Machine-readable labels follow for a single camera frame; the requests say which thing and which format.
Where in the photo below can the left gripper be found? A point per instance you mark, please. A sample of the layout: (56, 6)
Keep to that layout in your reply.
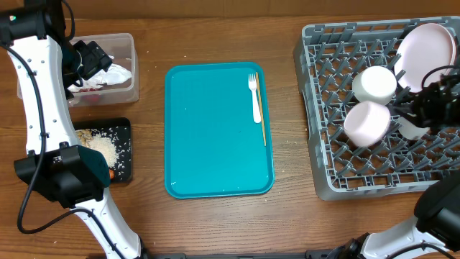
(96, 59)

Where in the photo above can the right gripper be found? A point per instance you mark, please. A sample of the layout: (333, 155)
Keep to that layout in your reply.
(421, 105)

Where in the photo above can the white paper cup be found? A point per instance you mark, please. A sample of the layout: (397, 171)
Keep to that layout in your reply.
(410, 131)

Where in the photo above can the white napkin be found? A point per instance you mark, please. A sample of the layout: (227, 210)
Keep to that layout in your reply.
(119, 75)

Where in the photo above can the red snack wrapper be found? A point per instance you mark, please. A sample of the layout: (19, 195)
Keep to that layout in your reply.
(89, 88)

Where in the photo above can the white bowl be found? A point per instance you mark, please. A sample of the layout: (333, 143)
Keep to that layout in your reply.
(376, 84)

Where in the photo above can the pink bowl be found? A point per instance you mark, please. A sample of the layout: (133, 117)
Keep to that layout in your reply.
(366, 123)

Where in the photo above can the white round plate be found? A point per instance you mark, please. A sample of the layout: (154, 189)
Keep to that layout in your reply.
(425, 48)

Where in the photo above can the white plastic fork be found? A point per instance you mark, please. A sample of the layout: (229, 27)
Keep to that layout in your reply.
(252, 84)

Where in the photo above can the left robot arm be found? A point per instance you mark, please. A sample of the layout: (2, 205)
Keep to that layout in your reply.
(57, 166)

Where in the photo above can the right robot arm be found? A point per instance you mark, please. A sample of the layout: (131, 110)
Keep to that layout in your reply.
(435, 224)

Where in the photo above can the grey dishwasher rack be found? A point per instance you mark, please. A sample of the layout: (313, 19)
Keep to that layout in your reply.
(327, 57)

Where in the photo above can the clear plastic bin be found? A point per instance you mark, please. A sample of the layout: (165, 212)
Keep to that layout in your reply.
(40, 71)

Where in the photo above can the black plastic tray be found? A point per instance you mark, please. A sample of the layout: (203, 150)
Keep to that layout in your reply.
(119, 130)

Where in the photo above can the peanuts in pink bowl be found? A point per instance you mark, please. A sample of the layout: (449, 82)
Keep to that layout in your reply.
(85, 136)

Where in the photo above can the spilled rice pile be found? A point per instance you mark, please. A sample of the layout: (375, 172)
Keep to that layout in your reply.
(112, 153)

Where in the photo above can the wooden chopstick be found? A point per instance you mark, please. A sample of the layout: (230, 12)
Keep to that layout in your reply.
(261, 108)

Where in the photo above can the teal plastic serving tray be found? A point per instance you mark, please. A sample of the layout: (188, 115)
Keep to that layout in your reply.
(213, 147)

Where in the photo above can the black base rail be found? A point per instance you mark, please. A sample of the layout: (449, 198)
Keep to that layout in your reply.
(309, 254)

